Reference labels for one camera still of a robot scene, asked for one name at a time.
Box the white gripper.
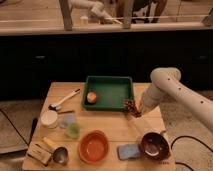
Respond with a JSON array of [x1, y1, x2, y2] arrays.
[[138, 100, 150, 115]]

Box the dark purple grape bunch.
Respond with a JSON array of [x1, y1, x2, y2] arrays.
[[124, 99, 141, 118]]

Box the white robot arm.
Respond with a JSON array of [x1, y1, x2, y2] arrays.
[[139, 67, 213, 133]]

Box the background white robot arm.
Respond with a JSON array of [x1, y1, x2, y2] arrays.
[[70, 0, 120, 24]]

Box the dark maroon bowl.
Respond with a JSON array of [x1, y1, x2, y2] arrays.
[[139, 132, 170, 161]]

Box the green plastic tray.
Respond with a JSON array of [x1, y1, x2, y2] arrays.
[[82, 76, 134, 111]]

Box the blue sponge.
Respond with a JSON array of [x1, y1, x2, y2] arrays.
[[117, 144, 141, 160]]

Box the orange fruit in tray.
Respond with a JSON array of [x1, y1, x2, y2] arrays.
[[87, 92, 97, 103]]

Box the orange plastic bowl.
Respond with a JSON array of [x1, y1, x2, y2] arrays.
[[78, 130, 109, 164]]

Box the green translucent cup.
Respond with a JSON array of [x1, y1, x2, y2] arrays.
[[65, 123, 80, 139]]

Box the light blue cloth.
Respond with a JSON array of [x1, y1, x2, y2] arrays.
[[59, 113, 76, 129]]

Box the white round cup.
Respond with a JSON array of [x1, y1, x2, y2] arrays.
[[41, 110, 58, 128]]

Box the wooden block holder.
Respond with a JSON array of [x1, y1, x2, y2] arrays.
[[27, 144, 52, 166]]

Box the black cable right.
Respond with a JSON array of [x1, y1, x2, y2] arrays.
[[170, 134, 213, 171]]

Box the black cable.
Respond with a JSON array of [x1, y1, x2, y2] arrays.
[[0, 108, 31, 146], [170, 134, 213, 171]]

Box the white handled brush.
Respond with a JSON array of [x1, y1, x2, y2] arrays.
[[48, 89, 80, 111]]

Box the metal measuring cup yellow handle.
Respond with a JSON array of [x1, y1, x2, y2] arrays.
[[43, 137, 68, 165]]

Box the black cable left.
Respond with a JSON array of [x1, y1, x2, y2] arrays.
[[0, 108, 31, 146]]

